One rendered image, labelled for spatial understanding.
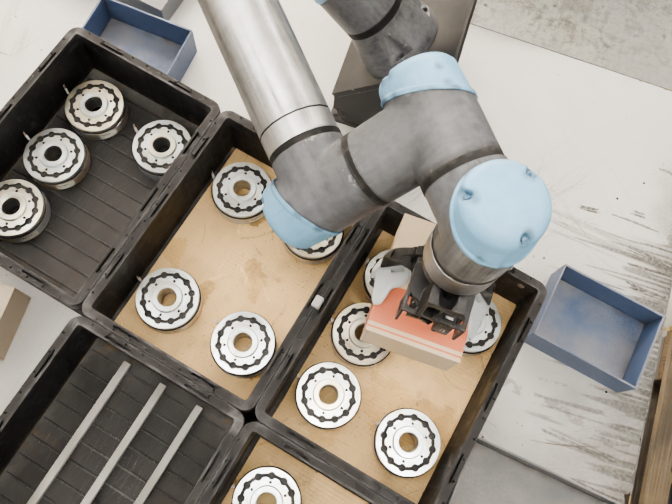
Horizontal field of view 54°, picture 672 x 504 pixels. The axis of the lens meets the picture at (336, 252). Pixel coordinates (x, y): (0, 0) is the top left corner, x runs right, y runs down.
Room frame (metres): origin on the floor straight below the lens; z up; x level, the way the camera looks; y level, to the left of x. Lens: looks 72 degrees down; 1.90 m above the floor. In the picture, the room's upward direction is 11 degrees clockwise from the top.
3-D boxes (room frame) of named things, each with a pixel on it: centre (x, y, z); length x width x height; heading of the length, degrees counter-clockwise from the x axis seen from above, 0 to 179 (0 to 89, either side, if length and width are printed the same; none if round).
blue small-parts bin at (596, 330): (0.33, -0.49, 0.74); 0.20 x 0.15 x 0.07; 72
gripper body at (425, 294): (0.20, -0.12, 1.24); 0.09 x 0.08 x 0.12; 171
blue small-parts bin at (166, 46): (0.71, 0.48, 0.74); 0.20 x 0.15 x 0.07; 79
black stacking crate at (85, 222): (0.38, 0.43, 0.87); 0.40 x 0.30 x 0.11; 161
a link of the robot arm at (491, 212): (0.21, -0.12, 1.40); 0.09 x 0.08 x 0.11; 32
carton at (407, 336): (0.23, -0.12, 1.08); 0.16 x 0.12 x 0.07; 171
